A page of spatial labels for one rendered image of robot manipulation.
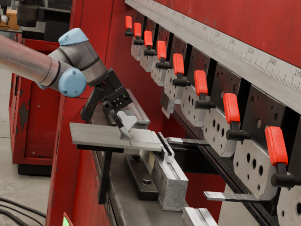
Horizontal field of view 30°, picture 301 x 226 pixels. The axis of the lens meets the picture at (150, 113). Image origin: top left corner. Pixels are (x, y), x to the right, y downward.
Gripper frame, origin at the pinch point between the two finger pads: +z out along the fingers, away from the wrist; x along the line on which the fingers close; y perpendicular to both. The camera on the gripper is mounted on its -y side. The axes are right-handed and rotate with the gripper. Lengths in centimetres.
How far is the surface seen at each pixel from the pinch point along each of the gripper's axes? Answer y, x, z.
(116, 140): -3.1, -4.7, -1.6
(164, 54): 21.6, -12.2, -18.0
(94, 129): -7.7, 3.4, -5.5
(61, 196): -48, 85, 39
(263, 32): 34, -70, -27
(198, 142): 17.5, -0.5, 15.1
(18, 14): -22, 141, -38
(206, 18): 33, -36, -26
